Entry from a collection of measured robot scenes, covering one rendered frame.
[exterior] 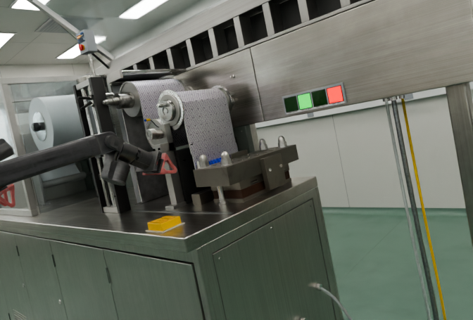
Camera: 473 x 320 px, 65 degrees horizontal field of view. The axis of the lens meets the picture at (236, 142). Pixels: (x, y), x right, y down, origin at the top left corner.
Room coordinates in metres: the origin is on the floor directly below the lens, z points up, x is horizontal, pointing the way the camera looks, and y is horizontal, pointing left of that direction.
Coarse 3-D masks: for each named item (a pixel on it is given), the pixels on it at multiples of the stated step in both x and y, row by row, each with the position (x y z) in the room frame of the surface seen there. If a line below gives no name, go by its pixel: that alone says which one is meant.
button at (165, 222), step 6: (168, 216) 1.10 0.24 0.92; (174, 216) 1.08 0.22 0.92; (150, 222) 1.06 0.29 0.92; (156, 222) 1.05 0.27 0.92; (162, 222) 1.03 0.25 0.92; (168, 222) 1.04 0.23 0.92; (174, 222) 1.05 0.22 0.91; (180, 222) 1.07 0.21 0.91; (150, 228) 1.06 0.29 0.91; (156, 228) 1.04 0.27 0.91; (162, 228) 1.02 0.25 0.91; (168, 228) 1.04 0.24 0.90
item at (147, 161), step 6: (138, 150) 1.13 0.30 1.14; (138, 156) 1.12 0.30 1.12; (144, 156) 1.14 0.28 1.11; (150, 156) 1.16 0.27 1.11; (156, 156) 1.15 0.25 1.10; (132, 162) 1.12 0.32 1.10; (138, 162) 1.13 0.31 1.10; (144, 162) 1.14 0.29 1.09; (150, 162) 1.15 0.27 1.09; (156, 162) 1.14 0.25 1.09; (138, 168) 1.19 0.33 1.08; (144, 168) 1.15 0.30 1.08; (150, 168) 1.14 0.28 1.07; (156, 168) 1.14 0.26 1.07
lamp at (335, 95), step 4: (332, 88) 1.26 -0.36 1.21; (336, 88) 1.25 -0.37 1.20; (340, 88) 1.24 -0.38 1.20; (328, 92) 1.27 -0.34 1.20; (332, 92) 1.26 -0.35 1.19; (336, 92) 1.25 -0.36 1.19; (340, 92) 1.24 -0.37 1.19; (332, 96) 1.26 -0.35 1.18; (336, 96) 1.25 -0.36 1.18; (340, 96) 1.25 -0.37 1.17; (332, 100) 1.27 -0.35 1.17; (336, 100) 1.26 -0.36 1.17; (340, 100) 1.25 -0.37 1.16
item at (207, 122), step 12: (192, 108) 1.34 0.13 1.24; (204, 108) 1.39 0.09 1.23; (216, 108) 1.43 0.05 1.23; (228, 108) 1.48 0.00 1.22; (192, 120) 1.34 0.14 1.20; (204, 120) 1.38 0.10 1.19; (216, 120) 1.42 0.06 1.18; (228, 120) 1.47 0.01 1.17; (192, 132) 1.33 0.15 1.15; (204, 132) 1.37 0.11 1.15; (216, 132) 1.41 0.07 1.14; (228, 132) 1.46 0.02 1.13; (204, 144) 1.36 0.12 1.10; (216, 144) 1.40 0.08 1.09; (228, 144) 1.45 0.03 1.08
